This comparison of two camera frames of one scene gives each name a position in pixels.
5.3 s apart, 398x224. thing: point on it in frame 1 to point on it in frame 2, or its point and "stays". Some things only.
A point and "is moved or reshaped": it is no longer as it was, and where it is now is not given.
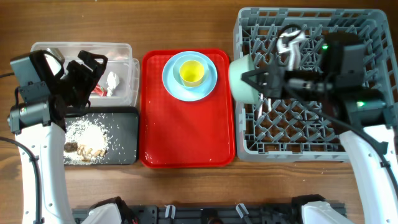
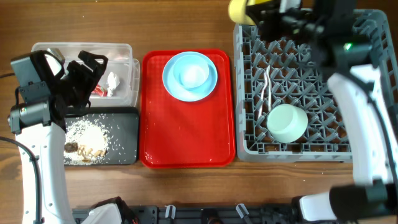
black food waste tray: [102, 135] stays
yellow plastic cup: [191, 73] to [237, 10]
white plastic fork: [285, 40] to [262, 98]
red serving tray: [178, 134] stays
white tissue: [112, 82] stays
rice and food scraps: [86, 140] stays
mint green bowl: [243, 92] to [287, 123]
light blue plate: [187, 94] stays
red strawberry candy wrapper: [99, 91] stays
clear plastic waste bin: [119, 84] stays
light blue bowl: [178, 62] stays
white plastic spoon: [295, 59] is moved or reshaped
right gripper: [277, 83] to [269, 27]
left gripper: [75, 68] stays
